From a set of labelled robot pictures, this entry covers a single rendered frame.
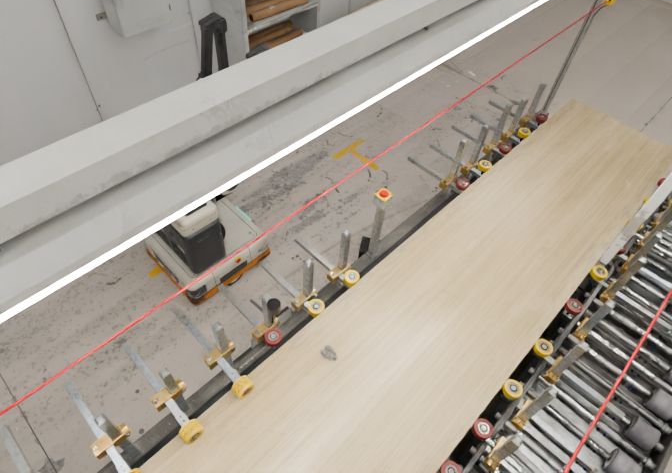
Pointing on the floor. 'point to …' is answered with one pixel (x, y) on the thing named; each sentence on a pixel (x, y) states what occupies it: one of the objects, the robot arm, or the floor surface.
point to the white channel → (243, 107)
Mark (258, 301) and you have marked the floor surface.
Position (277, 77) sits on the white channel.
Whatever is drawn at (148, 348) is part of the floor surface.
